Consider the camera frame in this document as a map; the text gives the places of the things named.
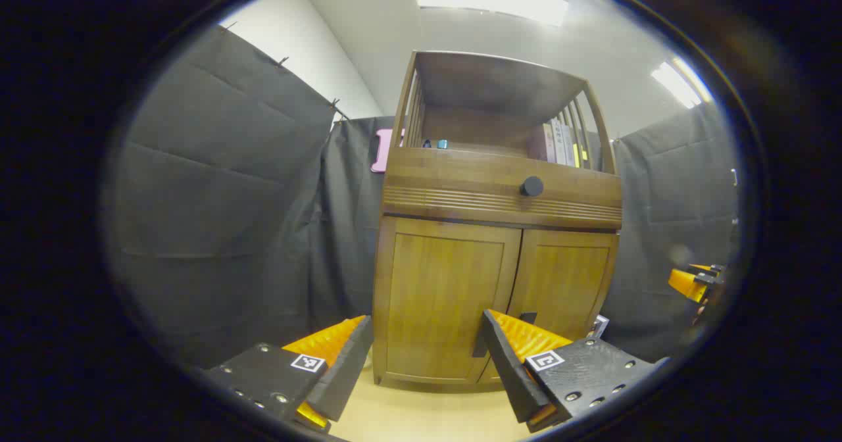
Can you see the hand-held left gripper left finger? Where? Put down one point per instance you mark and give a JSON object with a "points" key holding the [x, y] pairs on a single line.
{"points": [[345, 369]]}

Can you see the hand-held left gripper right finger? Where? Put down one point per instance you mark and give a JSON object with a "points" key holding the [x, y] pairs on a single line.
{"points": [[506, 363]]}

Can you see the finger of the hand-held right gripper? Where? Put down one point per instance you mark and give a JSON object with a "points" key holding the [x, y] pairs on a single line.
{"points": [[685, 283]]}

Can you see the wooden shoe cabinet door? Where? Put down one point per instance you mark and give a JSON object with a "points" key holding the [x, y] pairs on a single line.
{"points": [[566, 277], [434, 291]]}

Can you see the wooden double-door shoe cabinet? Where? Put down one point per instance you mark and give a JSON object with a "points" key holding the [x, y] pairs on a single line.
{"points": [[460, 172]]}

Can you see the thin yellow book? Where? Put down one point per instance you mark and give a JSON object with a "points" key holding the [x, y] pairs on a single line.
{"points": [[576, 154]]}

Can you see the black round drawer knob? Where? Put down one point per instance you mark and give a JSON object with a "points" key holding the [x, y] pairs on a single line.
{"points": [[531, 186]]}

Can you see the ceiling light panel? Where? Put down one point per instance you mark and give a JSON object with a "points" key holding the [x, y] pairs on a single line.
{"points": [[677, 83]]}

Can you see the mauve book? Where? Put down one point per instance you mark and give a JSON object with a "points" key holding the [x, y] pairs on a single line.
{"points": [[539, 143]]}

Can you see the black backdrop cloth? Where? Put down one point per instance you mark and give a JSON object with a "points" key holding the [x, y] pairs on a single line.
{"points": [[217, 185]]}

